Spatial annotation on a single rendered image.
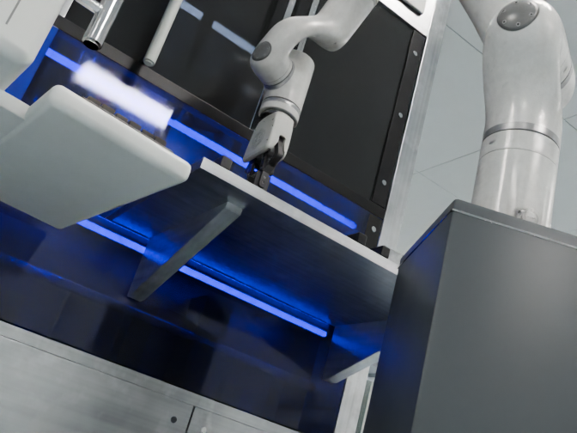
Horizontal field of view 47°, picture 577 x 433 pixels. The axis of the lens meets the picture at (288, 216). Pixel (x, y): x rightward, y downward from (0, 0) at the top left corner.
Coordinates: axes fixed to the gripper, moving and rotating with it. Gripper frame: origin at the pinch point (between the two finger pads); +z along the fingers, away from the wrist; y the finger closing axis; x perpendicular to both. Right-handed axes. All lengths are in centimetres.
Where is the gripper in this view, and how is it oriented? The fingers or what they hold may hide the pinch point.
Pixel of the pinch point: (256, 185)
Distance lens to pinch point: 132.1
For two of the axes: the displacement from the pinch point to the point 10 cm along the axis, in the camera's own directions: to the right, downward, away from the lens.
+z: -2.6, 8.8, -4.1
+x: 7.9, 4.3, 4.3
